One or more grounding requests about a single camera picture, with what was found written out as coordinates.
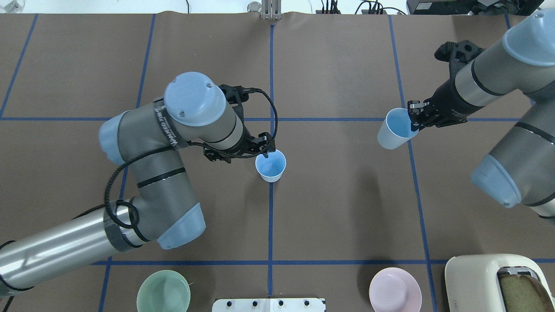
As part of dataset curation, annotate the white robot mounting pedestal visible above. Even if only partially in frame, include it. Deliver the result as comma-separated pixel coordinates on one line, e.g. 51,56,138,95
212,298,327,312

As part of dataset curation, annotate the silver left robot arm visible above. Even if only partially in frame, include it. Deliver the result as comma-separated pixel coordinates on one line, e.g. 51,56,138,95
1,71,278,298

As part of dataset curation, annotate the bread slice in toaster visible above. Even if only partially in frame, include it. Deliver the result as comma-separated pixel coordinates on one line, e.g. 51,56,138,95
498,275,554,312

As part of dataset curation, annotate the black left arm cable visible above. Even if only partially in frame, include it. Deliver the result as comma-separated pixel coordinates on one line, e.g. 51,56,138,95
104,88,278,230

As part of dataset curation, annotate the pink bowl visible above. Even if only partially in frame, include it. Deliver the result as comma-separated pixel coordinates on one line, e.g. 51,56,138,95
369,267,422,312

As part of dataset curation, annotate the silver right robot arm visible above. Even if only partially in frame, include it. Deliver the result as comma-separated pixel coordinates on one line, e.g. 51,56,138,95
408,8,555,224

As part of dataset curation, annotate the aluminium frame post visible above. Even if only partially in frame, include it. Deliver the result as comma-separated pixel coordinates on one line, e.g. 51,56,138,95
260,0,283,20

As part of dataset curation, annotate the light blue cup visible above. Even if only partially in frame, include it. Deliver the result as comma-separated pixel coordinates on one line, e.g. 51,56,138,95
255,150,287,182
377,108,419,150

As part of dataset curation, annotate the green bowl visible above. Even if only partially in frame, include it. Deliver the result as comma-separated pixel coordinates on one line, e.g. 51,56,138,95
136,270,192,312

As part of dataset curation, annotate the cream toaster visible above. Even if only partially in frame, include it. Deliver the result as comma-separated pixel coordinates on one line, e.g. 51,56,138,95
444,253,554,312

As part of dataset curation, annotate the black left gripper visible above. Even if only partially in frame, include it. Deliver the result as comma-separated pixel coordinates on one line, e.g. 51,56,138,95
203,126,275,163

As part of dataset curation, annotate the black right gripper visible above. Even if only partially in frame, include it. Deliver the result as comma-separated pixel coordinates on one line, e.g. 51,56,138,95
408,80,469,132

